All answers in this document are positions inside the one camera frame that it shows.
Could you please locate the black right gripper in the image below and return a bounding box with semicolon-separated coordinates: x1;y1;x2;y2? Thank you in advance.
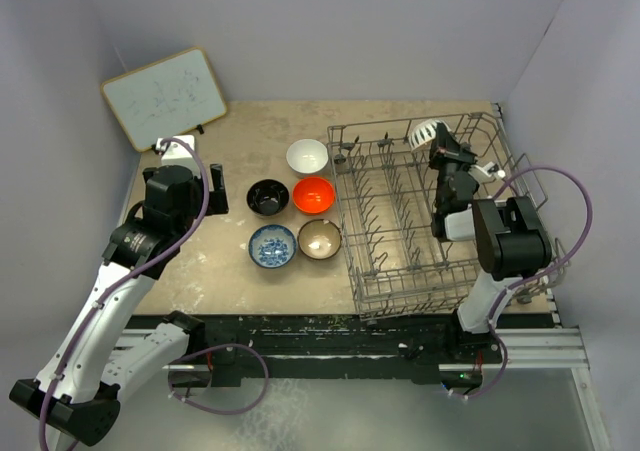
429;124;480;211

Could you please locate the white orange rimmed striped bowl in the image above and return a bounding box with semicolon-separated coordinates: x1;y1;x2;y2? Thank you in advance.
408;119;448;151

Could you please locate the black glossy bowl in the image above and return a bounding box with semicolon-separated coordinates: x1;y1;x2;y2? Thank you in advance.
246;179;290;218

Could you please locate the blue patterned bowl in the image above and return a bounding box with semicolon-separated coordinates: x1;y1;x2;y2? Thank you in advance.
247;224;298;269

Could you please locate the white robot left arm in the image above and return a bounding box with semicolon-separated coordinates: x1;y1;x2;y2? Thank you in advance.
9;164;229;450

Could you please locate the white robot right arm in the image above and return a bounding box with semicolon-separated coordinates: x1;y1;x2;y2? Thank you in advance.
414;119;552;362

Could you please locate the yellow framed whiteboard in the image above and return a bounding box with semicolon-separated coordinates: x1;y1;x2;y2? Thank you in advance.
101;47;227;152

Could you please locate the brown glazed bowl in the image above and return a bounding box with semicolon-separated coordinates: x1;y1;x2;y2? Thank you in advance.
297;218;342;260

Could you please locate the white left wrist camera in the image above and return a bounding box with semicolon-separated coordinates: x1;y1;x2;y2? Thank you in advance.
154;135;197;173

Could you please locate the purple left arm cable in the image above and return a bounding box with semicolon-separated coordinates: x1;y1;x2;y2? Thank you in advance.
38;137;210;451

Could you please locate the grey wire dish rack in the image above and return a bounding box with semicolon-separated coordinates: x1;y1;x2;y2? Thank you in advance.
326;111;569;326

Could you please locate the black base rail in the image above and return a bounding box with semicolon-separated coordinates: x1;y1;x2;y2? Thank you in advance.
122;310;506;387

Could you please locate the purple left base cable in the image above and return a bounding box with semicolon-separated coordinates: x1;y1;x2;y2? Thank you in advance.
167;341;271;415

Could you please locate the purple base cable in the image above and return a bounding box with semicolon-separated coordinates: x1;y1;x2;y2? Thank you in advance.
167;341;271;415
444;330;511;400

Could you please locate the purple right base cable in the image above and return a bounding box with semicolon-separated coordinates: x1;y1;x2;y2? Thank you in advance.
444;330;511;400

